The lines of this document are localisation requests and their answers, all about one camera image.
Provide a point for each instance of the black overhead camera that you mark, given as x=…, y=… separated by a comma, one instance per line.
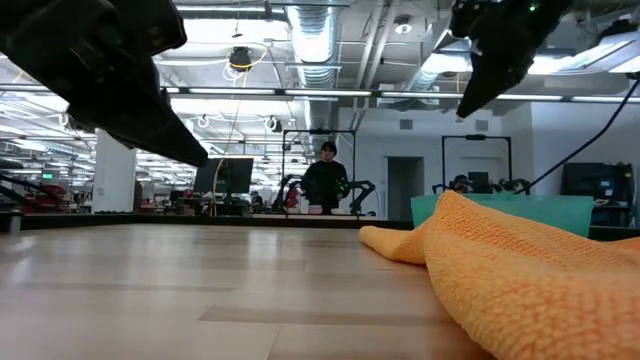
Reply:
x=240, y=59

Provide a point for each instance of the black background gantry frame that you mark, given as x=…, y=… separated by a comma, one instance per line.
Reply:
x=320, y=131
x=475, y=137

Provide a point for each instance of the overhead rig crossbar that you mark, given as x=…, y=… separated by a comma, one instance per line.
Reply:
x=325, y=93

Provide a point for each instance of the silver ceiling duct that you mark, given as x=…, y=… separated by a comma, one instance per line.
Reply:
x=312, y=45

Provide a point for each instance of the black aluminium table frame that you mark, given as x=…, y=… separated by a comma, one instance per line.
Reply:
x=200, y=220

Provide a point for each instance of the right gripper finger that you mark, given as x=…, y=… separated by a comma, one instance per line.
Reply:
x=492, y=82

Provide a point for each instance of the black background robot arm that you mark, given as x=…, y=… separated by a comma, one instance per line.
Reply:
x=282, y=192
x=364, y=192

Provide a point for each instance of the orange microfiber towel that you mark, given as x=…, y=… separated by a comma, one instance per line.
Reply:
x=525, y=280

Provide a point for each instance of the person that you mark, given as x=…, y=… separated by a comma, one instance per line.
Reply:
x=325, y=185

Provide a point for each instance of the black equipment rack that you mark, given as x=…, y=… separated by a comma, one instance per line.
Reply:
x=595, y=190

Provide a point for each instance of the black background monitor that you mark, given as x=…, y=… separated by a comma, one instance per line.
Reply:
x=225, y=175

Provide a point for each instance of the teal plastic basket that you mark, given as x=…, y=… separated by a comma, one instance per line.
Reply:
x=540, y=212

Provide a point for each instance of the red background equipment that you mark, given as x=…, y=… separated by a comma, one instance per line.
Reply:
x=47, y=197

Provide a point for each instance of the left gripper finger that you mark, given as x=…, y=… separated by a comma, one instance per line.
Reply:
x=165, y=132

